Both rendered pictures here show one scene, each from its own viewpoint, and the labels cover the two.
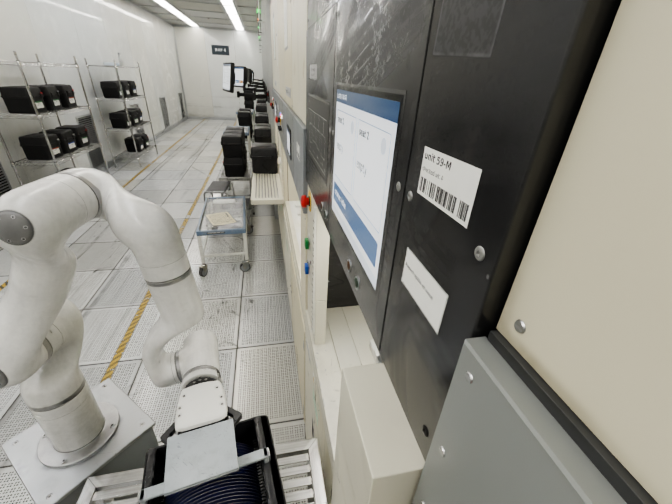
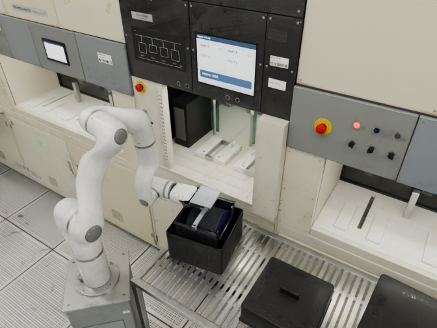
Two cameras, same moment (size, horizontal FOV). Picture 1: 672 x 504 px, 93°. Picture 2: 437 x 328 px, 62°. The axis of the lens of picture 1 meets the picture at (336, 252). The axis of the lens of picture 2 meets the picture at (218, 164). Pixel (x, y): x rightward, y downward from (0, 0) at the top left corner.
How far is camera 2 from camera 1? 1.25 m
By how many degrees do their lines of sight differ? 37
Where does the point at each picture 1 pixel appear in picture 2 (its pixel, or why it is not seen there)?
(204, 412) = (189, 191)
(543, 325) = (304, 77)
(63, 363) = not seen: hidden behind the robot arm
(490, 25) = (284, 38)
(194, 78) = not seen: outside the picture
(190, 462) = (206, 199)
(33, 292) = (101, 177)
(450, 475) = (297, 112)
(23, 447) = (77, 302)
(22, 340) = (100, 207)
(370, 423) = (274, 122)
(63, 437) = (105, 272)
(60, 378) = not seen: hidden behind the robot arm
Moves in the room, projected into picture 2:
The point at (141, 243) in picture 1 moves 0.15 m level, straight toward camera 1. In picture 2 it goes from (146, 127) to (183, 130)
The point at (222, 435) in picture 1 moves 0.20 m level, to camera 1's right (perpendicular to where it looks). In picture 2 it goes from (205, 189) to (236, 170)
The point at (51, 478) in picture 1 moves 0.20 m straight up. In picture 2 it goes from (113, 293) to (105, 263)
